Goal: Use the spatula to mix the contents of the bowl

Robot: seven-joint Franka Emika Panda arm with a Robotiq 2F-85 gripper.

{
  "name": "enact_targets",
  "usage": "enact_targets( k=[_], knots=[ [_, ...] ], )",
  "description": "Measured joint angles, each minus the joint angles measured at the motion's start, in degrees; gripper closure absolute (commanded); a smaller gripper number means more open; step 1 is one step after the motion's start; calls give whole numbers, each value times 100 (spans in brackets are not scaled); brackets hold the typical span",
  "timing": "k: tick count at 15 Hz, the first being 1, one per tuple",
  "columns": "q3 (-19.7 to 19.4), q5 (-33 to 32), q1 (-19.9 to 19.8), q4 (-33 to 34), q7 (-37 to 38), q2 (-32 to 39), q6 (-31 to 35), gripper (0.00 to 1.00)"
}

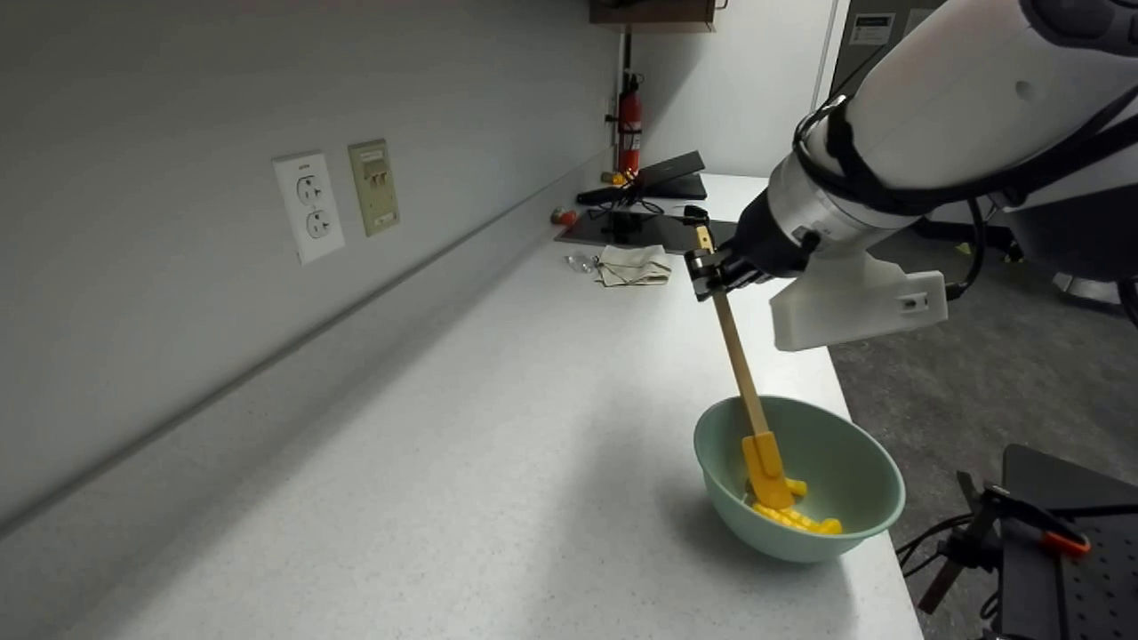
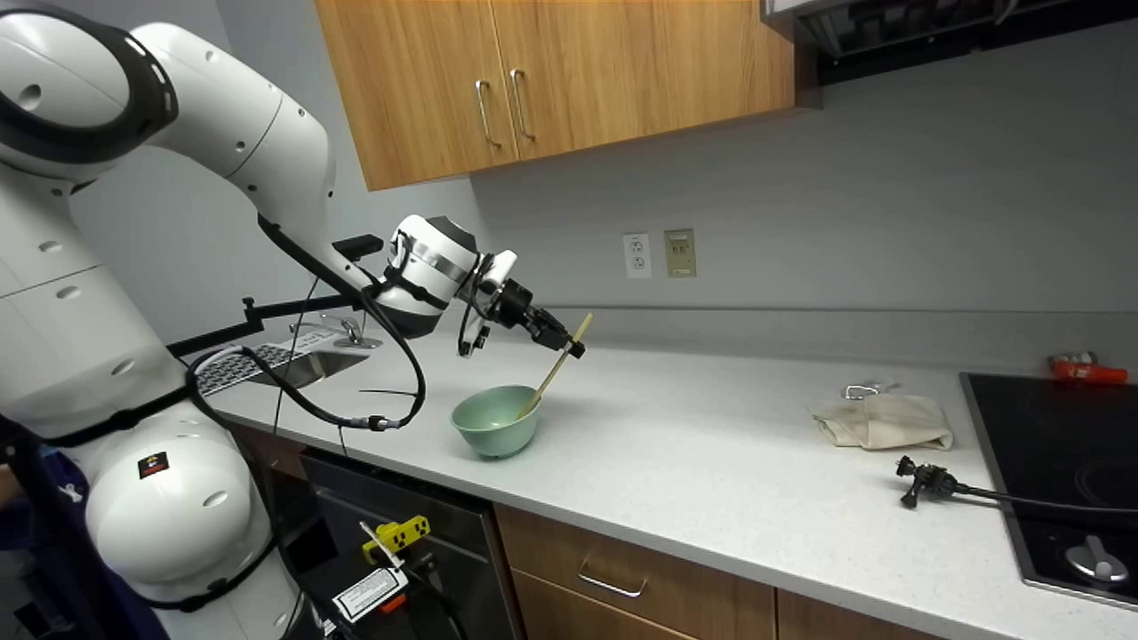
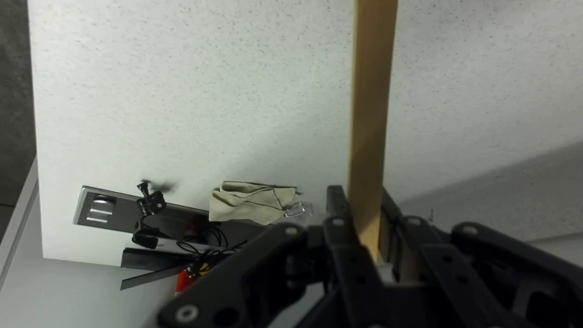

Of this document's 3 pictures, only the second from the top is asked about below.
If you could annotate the black dishwasher front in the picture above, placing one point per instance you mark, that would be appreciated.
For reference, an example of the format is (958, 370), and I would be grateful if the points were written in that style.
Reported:
(463, 555)

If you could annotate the dark range hood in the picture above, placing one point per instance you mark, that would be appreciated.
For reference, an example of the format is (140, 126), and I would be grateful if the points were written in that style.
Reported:
(946, 30)

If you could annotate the dark blue fabric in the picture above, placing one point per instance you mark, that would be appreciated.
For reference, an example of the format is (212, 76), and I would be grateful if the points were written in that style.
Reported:
(57, 555)

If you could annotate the wooden base cabinet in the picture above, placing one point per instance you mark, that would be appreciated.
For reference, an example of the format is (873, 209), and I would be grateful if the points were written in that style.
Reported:
(688, 581)

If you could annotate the small white plastic piece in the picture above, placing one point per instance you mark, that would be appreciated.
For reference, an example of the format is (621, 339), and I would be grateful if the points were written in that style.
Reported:
(873, 389)

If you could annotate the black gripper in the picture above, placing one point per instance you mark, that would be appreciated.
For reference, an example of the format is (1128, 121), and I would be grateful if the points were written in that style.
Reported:
(516, 309)

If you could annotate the mint green bowl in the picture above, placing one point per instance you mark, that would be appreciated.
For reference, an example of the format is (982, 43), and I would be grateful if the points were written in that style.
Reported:
(492, 433)

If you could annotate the yellow black clamp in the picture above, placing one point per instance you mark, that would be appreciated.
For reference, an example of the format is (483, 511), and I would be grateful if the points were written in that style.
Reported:
(396, 536)

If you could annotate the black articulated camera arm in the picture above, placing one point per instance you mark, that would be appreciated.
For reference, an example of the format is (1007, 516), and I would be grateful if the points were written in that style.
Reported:
(280, 312)

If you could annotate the black stereo camera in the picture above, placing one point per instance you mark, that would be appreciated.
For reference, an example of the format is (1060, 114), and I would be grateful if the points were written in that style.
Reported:
(361, 246)

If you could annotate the silver stove knob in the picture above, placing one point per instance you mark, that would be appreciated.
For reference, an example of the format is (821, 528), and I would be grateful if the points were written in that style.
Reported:
(1097, 561)

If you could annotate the small red object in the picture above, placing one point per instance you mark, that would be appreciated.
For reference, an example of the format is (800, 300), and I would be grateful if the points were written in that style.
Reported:
(1085, 370)

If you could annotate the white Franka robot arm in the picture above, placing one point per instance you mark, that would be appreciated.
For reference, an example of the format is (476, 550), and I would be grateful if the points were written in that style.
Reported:
(236, 128)

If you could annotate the black glass stovetop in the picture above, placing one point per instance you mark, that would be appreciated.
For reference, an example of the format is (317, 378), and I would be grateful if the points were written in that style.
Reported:
(1053, 463)

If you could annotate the wooden wall cabinet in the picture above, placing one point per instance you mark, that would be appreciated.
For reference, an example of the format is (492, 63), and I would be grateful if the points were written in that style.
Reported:
(642, 60)

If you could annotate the beige crumpled cloth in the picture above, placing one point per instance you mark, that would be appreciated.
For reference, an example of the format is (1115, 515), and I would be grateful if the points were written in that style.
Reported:
(883, 425)

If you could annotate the white wall power outlet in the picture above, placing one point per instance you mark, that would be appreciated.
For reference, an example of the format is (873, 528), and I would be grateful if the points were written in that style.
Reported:
(638, 258)

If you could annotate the white red handheld device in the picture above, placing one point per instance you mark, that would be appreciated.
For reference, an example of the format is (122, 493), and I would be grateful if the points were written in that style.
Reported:
(370, 591)

